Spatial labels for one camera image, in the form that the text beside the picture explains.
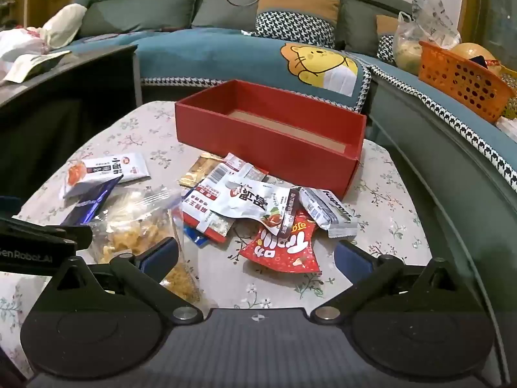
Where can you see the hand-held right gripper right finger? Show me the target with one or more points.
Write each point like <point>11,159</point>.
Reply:
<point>355,259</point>

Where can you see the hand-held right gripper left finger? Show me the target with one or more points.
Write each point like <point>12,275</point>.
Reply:
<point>159,255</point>

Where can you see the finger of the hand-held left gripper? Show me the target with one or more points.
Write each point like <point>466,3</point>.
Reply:
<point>48,232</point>

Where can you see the clear bag of yellow snacks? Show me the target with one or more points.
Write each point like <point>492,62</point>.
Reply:
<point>129,226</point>

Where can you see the dark blue snack packet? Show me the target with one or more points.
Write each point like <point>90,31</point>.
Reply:
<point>93,204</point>

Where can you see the grey white wafer packet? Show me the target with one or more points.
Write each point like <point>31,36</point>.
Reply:
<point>329,212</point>

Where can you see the white packet with orange print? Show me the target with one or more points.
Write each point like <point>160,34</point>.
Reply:
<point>109,167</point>

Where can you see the red cardboard box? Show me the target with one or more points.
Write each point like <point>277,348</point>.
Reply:
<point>278,137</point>

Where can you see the floral tablecloth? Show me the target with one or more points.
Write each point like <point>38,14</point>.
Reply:
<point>387,210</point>

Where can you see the white red barcode snack packet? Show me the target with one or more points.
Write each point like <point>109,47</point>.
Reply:
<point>208,210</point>

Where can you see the gold snack packet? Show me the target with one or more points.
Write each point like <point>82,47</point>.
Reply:
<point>196,171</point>

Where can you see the dark side table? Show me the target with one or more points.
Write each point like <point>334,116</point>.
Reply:
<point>60,101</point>

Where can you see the white green paper packet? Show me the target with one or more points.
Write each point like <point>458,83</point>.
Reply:
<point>30,66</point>

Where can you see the white red plastic bag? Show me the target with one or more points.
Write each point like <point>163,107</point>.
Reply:
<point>18,44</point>

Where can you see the orange plastic basket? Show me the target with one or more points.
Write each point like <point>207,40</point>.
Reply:
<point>456,76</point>

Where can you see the teal cartoon lion sofa cover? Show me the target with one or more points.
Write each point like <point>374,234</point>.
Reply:
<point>242,54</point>

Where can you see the orange houndstooth pillow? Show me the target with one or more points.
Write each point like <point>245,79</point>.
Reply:
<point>385,34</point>
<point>297,14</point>

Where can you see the clear plastic bag of food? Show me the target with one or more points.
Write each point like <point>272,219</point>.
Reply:
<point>416,40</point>

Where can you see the yellow round object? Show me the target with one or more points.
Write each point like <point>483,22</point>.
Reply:
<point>468,51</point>

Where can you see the green sofa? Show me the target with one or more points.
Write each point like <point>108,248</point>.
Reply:
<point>153,4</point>

